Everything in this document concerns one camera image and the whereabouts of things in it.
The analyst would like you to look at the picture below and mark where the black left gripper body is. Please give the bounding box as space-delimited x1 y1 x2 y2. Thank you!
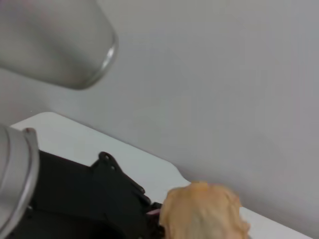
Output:
24 149 165 239

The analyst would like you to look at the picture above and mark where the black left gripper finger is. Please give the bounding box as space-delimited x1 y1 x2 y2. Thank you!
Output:
91 151 164 218

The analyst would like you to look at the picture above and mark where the orange ridged bread loaf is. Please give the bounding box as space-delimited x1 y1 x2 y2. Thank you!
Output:
159 181 251 239

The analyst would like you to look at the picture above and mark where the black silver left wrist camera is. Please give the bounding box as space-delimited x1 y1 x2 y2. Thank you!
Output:
0 0 119 91

